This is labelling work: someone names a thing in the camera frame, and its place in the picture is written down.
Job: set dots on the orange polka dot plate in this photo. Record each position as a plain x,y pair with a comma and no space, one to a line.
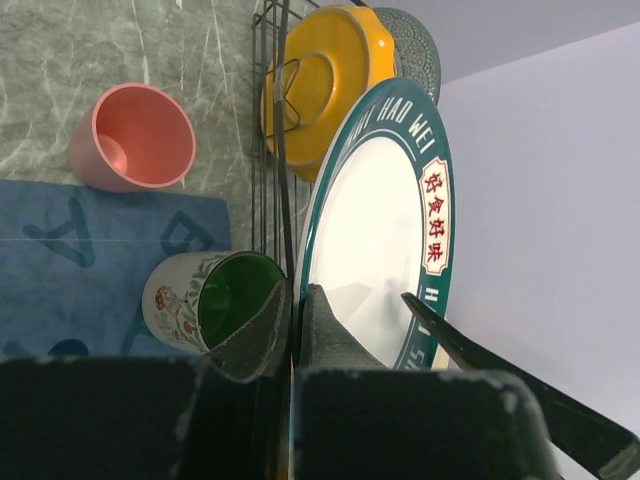
332,56

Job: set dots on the blue letter-print cloth mat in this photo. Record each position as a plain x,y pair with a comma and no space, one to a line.
74,262

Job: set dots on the green-inside floral mug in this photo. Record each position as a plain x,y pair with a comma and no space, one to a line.
195,301

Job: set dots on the teal rim white plate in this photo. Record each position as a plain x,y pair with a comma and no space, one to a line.
381,223

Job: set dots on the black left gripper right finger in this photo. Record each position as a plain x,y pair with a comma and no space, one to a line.
325,341

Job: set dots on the pink plastic cup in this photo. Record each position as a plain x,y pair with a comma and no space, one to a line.
134,138

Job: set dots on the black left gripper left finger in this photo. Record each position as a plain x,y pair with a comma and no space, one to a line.
246,353

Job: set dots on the blue floral plate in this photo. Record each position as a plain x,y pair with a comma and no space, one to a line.
416,56

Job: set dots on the black wire dish rack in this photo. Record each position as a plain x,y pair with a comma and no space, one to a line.
279,199

